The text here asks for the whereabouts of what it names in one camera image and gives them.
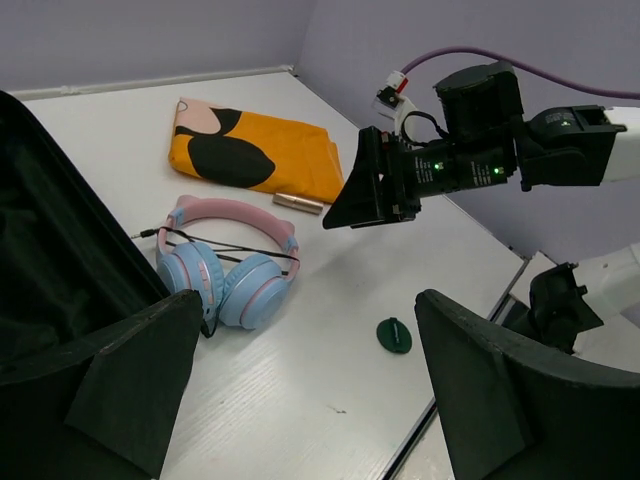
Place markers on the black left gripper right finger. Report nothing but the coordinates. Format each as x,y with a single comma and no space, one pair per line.
512,408

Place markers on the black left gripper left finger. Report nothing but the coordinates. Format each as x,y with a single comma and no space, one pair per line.
103,406

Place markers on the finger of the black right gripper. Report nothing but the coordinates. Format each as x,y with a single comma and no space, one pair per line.
360,203

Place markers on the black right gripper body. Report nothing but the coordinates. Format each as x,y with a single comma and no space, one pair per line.
437,168

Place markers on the rose gold lipstick tube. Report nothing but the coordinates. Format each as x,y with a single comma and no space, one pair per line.
298,203

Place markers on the orange black patterned cloth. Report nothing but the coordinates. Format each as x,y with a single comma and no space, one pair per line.
248,150

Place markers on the pink blue cat-ear headphones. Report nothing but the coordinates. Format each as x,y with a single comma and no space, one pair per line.
248,295

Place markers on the black hard-shell suitcase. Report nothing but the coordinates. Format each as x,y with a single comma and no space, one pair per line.
68,268

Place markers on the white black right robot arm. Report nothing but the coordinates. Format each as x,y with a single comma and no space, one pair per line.
483,140

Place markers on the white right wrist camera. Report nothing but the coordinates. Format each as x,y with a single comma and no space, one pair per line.
390,101

